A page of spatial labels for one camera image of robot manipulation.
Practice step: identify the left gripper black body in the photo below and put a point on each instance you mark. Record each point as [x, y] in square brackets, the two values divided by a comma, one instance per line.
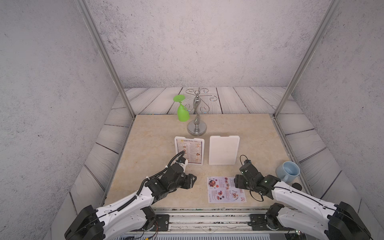
[187, 182]

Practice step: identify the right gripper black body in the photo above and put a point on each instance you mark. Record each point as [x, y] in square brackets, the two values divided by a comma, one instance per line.
[241, 182]

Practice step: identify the pink special menu sheet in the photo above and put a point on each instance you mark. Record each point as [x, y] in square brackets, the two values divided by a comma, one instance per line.
[223, 190]

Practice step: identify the dim sum inn menu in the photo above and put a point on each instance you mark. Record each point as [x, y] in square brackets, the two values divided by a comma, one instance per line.
[189, 151]

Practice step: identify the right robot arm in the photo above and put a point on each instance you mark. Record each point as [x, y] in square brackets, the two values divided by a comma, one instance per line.
[297, 210]

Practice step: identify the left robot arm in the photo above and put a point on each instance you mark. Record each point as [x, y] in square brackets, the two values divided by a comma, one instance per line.
[133, 212]

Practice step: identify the white menu rack left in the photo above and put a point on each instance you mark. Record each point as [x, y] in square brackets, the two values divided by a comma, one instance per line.
[189, 150]

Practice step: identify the white menu rack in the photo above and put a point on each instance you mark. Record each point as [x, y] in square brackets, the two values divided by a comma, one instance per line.
[223, 150]
[189, 150]

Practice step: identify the white menu rack right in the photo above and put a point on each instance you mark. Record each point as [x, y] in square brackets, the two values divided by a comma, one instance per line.
[223, 150]

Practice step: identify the light blue cup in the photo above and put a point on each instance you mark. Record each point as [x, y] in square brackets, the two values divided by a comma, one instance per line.
[288, 172]

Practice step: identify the chrome glass holder stand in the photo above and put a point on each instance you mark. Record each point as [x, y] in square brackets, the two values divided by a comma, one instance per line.
[199, 107]

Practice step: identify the jar with black lid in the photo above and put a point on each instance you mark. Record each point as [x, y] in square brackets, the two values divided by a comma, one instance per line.
[297, 186]

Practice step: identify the green plastic wine glass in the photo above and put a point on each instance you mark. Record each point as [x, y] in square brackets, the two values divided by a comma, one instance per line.
[182, 113]

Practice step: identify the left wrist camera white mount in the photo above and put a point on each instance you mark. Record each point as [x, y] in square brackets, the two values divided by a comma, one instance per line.
[182, 162]

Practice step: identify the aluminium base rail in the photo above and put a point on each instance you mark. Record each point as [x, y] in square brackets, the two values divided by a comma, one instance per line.
[220, 221]

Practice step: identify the right metal frame post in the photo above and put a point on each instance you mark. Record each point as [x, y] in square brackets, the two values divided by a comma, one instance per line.
[321, 30]

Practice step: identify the metal frame post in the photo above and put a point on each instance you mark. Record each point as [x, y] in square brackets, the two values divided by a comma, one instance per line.
[321, 30]
[86, 14]

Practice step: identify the left metal frame post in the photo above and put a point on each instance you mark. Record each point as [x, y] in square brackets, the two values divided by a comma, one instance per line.
[86, 14]

